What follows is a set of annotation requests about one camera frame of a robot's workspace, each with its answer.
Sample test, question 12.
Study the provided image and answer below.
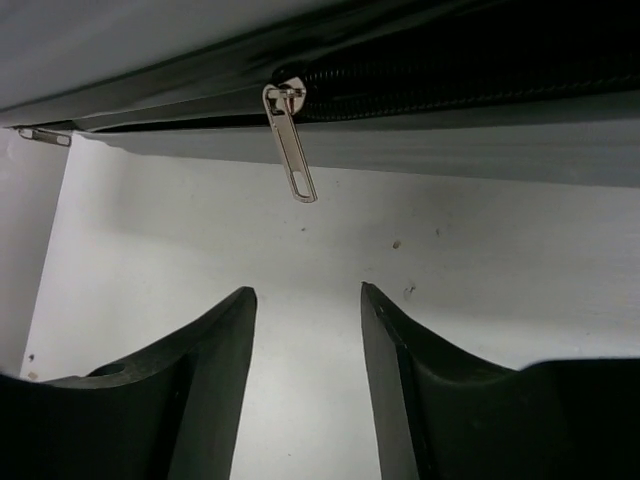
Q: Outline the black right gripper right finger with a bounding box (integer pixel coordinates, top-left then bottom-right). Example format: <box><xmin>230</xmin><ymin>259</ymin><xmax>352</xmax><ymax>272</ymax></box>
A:
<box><xmin>361</xmin><ymin>283</ymin><xmax>639</xmax><ymax>479</ymax></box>

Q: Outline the grey hard-shell suitcase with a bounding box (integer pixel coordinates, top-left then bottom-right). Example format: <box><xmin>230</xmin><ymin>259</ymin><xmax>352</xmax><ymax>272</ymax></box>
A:
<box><xmin>1</xmin><ymin>1</ymin><xmax>639</xmax><ymax>202</ymax></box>

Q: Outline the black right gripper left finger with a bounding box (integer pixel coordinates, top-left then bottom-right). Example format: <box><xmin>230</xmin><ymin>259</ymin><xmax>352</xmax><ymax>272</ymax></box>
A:
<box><xmin>1</xmin><ymin>287</ymin><xmax>257</xmax><ymax>479</ymax></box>

